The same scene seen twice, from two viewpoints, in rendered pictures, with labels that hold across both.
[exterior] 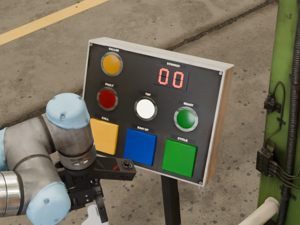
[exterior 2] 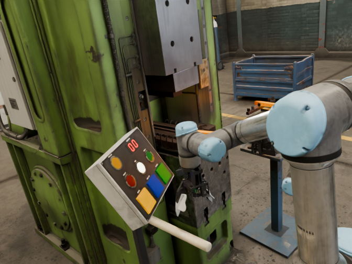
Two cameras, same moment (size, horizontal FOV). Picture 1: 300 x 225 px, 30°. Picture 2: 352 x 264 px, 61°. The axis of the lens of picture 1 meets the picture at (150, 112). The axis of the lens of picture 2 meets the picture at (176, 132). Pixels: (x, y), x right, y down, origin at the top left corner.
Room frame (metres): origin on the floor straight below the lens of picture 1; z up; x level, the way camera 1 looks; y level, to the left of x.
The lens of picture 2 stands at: (0.96, 1.09, 1.63)
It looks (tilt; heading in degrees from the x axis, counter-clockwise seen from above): 21 degrees down; 261
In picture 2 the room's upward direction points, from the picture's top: 8 degrees counter-clockwise
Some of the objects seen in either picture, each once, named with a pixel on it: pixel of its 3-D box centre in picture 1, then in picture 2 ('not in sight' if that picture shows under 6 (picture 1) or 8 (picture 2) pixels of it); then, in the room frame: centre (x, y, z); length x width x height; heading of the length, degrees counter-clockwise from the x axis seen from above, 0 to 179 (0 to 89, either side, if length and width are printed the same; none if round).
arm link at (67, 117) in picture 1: (68, 124); (187, 139); (0.77, 0.16, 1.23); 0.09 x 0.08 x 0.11; 112
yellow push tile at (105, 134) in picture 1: (103, 136); (145, 200); (0.95, 0.12, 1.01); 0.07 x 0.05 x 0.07; 62
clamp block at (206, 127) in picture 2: not in sight; (204, 130); (0.51, -0.59, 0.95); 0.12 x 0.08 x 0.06; 127
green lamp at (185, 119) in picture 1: (185, 118); (149, 156); (0.90, -0.08, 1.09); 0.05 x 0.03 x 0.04; 37
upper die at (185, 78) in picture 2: not in sight; (158, 77); (0.74, -0.60, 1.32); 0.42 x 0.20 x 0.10; 127
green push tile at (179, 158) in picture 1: (179, 157); (162, 173); (0.86, -0.06, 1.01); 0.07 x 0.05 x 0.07; 62
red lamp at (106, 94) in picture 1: (107, 98); (130, 180); (0.99, 0.10, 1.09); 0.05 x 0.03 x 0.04; 37
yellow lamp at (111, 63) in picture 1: (111, 64); (116, 163); (1.03, 0.08, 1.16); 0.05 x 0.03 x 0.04; 37
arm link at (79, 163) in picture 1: (77, 152); (190, 158); (0.77, 0.15, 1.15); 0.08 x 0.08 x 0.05
